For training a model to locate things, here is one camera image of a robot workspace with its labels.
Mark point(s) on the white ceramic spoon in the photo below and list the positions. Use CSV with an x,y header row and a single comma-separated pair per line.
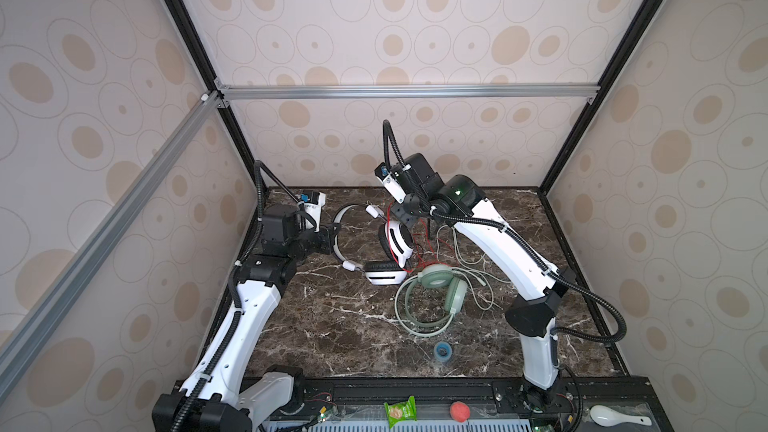
x,y
607,417

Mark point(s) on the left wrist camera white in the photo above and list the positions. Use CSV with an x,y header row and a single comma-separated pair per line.
x,y
313,202

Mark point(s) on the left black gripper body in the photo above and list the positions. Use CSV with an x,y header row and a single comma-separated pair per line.
x,y
308,241

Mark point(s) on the diagonal aluminium frame bar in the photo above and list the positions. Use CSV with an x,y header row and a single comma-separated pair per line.
x,y
45,317

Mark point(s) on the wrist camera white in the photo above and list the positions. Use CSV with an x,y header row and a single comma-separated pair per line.
x,y
313,202
388,180

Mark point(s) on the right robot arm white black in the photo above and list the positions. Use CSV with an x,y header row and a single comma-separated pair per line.
x,y
419,193

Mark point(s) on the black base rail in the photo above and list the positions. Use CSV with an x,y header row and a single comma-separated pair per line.
x,y
496,404

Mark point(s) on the mint green headphones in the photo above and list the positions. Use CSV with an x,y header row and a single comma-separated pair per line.
x,y
426,304

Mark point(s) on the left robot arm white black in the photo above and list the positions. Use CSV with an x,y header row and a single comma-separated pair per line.
x,y
212,398

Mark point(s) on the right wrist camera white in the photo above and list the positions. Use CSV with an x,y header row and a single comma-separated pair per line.
x,y
388,180

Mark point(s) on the green snack packet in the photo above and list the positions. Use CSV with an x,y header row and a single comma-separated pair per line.
x,y
401,411

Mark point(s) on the horizontal aluminium frame bar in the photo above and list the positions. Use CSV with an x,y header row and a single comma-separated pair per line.
x,y
227,93

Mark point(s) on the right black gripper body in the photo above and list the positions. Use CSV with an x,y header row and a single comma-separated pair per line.
x,y
409,210

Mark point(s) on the red ball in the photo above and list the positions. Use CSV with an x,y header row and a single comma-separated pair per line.
x,y
459,412

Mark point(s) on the blue tape roll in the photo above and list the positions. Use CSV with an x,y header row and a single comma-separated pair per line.
x,y
443,352

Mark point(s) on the black white headphones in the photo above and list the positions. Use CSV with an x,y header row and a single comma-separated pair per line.
x,y
384,249

